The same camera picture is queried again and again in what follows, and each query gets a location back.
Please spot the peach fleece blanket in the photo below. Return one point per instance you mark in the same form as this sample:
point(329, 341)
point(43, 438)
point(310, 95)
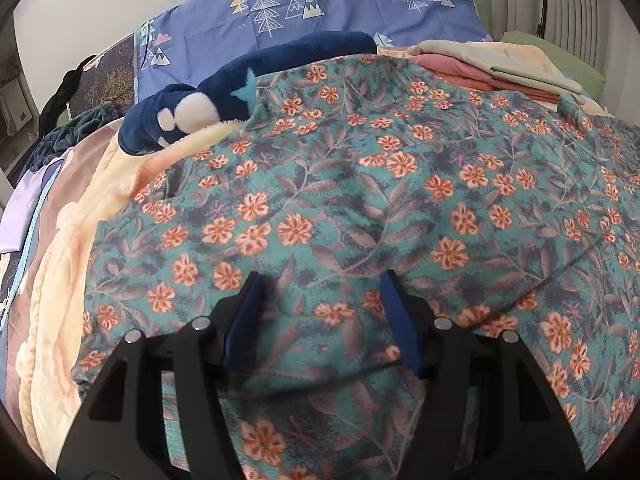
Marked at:
point(55, 270)

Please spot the white pleated curtain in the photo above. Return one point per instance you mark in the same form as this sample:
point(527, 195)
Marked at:
point(580, 0)

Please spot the dark branch-print cloth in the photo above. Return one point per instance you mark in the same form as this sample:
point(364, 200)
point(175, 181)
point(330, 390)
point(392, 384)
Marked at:
point(110, 85)

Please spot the dark teal fuzzy blanket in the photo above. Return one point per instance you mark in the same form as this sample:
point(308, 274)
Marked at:
point(75, 125)

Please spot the folded pink cloth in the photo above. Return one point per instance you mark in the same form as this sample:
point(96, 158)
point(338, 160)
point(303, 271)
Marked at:
point(450, 72)

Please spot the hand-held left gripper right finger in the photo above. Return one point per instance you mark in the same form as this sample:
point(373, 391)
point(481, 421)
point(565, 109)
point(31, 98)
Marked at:
point(401, 321)

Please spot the lavender cloth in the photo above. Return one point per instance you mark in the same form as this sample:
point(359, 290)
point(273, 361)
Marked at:
point(25, 200)

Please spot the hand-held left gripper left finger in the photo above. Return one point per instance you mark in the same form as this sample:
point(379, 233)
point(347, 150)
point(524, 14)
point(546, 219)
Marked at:
point(244, 321)

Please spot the folded beige cloth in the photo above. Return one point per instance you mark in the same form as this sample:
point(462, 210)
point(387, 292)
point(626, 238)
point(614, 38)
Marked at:
point(475, 57)

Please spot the teal floral garment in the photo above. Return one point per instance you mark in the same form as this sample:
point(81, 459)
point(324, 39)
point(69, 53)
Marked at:
point(350, 185)

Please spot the black garment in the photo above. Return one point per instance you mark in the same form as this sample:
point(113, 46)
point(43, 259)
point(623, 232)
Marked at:
point(65, 92)

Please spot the blue tree-print pillow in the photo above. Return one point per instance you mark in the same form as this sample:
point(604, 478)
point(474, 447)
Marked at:
point(340, 0)

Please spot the green pillow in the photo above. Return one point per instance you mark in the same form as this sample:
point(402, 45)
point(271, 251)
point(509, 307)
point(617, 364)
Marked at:
point(565, 60)

